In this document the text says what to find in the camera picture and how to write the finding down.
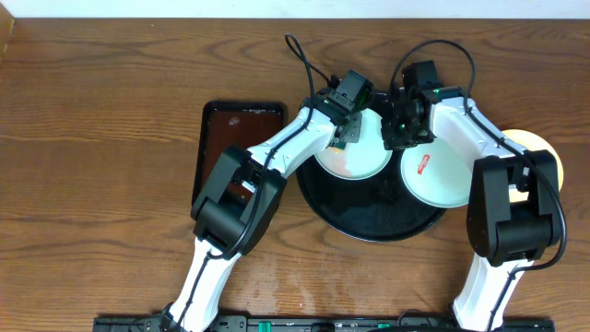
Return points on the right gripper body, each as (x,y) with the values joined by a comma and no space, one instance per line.
(399,133)

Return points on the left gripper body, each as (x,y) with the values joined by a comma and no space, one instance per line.
(348,130)

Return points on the light blue front plate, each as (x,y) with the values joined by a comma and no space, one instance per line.
(361,160)

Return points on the light green plate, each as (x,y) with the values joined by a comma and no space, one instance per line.
(434,174)

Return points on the yellow plate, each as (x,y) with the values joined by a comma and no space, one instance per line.
(533,175)

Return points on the rectangular brown water tray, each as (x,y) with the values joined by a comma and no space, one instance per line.
(240,123)

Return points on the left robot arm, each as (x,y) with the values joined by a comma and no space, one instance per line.
(238,201)

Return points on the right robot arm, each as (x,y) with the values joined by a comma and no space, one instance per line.
(515,221)

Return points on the round black tray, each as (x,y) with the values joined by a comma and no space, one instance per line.
(378,209)

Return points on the cardboard box corner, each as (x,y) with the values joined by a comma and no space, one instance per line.
(7,22)

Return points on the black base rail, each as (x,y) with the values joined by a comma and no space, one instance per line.
(240,323)

